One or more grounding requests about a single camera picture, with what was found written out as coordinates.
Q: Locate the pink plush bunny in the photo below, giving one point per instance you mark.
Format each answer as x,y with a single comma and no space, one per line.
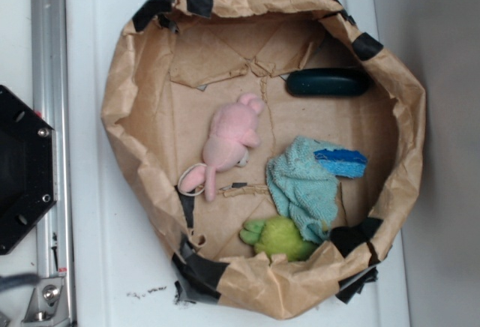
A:
232,133

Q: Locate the brown paper bag bin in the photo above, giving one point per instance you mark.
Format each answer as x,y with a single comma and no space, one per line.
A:
177,61

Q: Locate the light blue terry cloth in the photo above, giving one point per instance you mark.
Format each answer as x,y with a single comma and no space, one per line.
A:
302,189

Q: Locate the dark teal oval case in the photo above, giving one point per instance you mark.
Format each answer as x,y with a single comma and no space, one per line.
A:
327,82

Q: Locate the green plush toy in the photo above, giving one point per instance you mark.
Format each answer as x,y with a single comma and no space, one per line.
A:
277,235

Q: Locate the blue sponge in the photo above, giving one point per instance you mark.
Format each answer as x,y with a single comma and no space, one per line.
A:
342,162

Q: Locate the white tray board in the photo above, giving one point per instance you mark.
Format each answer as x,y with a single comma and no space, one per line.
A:
122,275

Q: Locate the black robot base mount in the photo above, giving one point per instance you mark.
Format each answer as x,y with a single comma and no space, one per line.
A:
27,174

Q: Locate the aluminium frame rail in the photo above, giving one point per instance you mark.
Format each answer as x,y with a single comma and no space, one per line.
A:
54,301

